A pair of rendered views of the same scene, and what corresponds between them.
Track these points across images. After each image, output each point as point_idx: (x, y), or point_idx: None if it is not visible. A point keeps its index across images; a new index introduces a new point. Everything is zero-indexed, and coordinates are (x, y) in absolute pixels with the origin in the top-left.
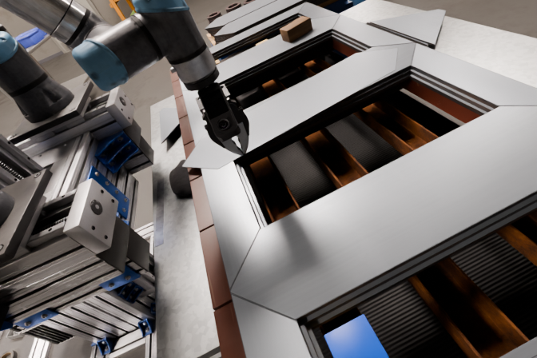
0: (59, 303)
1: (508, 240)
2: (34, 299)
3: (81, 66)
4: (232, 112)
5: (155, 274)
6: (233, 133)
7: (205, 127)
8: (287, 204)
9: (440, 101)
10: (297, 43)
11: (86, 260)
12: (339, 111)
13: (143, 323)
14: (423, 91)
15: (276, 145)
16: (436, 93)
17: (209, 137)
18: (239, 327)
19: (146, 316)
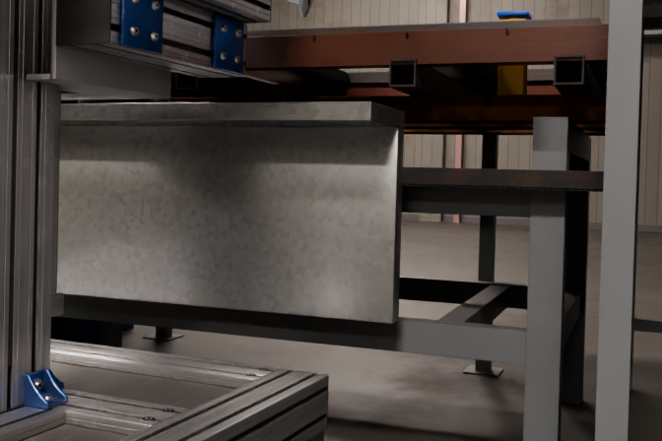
0: (170, 33)
1: (499, 130)
2: None
3: None
4: None
5: (233, 102)
6: None
7: None
8: None
9: (386, 94)
10: None
11: None
12: (319, 69)
13: (36, 379)
14: (364, 94)
15: (257, 93)
16: (381, 89)
17: None
18: (443, 23)
19: (48, 355)
